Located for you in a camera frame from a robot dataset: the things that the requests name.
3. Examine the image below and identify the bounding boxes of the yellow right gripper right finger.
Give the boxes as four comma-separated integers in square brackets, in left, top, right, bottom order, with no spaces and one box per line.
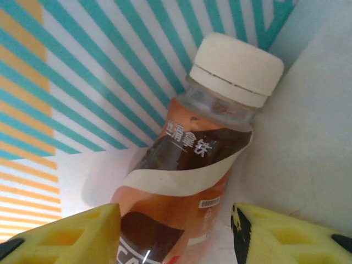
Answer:
[230,202,352,264]

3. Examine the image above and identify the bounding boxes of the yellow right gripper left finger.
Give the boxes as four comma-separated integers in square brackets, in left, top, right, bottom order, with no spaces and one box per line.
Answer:
[0,202,122,264]

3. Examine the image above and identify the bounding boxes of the orange brown coffee bottle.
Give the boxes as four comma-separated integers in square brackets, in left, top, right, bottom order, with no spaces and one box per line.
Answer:
[109,32,285,264]

